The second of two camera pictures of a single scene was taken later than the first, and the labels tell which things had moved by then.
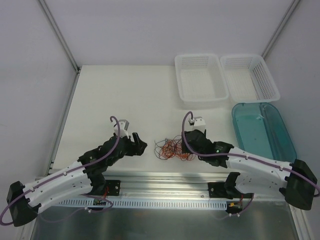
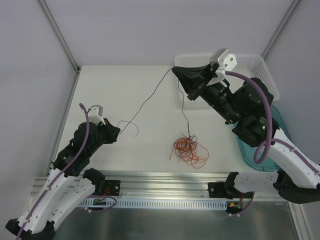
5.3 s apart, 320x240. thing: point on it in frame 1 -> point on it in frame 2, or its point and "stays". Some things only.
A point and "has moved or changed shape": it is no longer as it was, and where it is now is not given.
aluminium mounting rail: (163, 185) stays
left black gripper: (133, 146) -> (106, 130)
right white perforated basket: (249, 80) stays
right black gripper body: (189, 143) -> (202, 81)
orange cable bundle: (166, 149) has moved or changed shape
